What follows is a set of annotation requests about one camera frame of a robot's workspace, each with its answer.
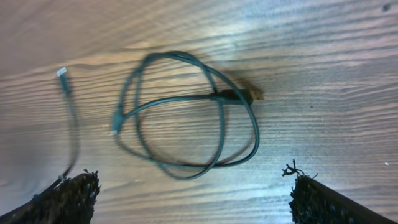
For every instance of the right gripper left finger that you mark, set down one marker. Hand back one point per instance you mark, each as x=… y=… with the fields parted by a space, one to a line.
x=71 y=201

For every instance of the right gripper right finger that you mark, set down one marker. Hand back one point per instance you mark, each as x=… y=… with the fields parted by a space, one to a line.
x=314 y=203

